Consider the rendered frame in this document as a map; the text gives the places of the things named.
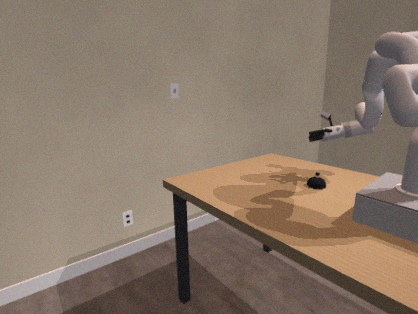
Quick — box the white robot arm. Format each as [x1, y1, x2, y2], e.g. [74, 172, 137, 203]
[342, 31, 418, 199]

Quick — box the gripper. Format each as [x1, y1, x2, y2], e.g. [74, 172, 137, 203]
[309, 123, 345, 142]

